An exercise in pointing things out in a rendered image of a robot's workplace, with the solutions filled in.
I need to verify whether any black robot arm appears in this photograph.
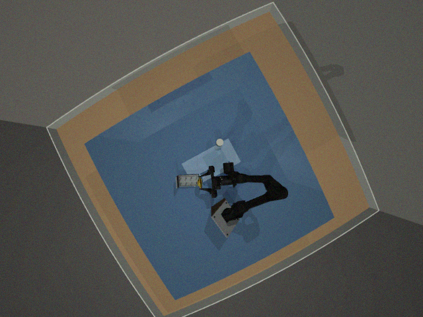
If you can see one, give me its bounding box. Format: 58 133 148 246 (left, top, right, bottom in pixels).
211 162 288 223

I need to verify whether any dark grey dish rack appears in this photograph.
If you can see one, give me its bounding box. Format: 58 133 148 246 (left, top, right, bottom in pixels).
175 174 199 189

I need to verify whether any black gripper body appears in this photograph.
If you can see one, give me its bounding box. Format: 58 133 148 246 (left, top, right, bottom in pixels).
209 166 225 198

